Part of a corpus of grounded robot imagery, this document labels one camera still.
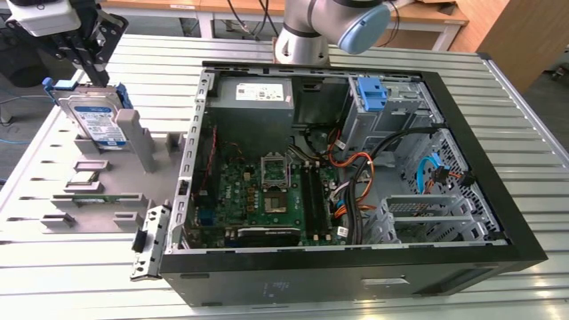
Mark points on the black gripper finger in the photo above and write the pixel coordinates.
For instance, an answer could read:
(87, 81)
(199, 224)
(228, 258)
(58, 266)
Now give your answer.
(71, 46)
(113, 30)

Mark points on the hard disk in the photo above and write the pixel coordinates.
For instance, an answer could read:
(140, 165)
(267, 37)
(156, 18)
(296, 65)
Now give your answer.
(95, 120)

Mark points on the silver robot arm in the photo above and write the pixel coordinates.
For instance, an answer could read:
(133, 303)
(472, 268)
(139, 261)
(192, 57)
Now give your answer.
(297, 43)

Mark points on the silver disk bay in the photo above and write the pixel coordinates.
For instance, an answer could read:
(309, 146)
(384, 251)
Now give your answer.
(388, 230)

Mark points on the black waste bin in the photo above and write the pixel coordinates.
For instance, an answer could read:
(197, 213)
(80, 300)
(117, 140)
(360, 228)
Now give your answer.
(27, 80)

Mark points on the silver CPU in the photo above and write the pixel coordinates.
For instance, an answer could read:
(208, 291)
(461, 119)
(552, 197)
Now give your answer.
(84, 178)

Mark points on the grey power supply unit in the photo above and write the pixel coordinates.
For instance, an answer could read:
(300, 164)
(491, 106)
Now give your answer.
(249, 120)

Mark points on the grey parts rack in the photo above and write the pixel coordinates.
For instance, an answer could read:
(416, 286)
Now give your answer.
(128, 186)

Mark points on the green RAM stick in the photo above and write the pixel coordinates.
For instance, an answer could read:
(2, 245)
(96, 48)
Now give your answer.
(95, 199)

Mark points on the silver expansion card retainer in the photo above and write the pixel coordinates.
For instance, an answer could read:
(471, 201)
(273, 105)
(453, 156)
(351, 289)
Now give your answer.
(153, 233)

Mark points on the thin locking lever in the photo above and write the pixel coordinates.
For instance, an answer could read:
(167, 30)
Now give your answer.
(289, 178)

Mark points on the green motherboard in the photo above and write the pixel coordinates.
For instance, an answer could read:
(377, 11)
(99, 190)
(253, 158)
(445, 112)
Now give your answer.
(236, 206)

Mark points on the blue drive carrier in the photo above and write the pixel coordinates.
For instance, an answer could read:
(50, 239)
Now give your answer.
(371, 96)

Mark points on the CPU socket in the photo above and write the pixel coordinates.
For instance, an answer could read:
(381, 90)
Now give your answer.
(276, 204)

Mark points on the black RAM slot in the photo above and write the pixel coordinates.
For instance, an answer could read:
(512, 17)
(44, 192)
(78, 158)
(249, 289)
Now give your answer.
(309, 200)

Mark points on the silver drive cage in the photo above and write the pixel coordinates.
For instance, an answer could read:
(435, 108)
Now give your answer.
(391, 121)

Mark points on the black graphics card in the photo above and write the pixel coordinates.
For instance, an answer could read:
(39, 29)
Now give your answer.
(267, 233)

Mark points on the black PC case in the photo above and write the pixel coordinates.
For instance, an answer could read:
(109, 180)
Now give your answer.
(311, 276)

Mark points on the wooden cabinet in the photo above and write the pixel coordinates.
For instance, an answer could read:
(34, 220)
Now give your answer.
(524, 40)

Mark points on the black office chair base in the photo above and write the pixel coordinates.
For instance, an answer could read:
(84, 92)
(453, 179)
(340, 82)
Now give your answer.
(560, 70)

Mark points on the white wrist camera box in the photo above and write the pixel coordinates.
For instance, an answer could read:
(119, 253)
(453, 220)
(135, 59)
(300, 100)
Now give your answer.
(44, 16)

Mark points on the long wooden desk white frame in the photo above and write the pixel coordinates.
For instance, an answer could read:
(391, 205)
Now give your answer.
(177, 5)

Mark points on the black plastic duct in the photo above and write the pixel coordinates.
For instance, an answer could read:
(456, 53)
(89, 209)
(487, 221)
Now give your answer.
(320, 106)

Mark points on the short wooden desk white frame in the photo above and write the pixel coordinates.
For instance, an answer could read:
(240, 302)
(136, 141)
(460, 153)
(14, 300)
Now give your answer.
(427, 13)

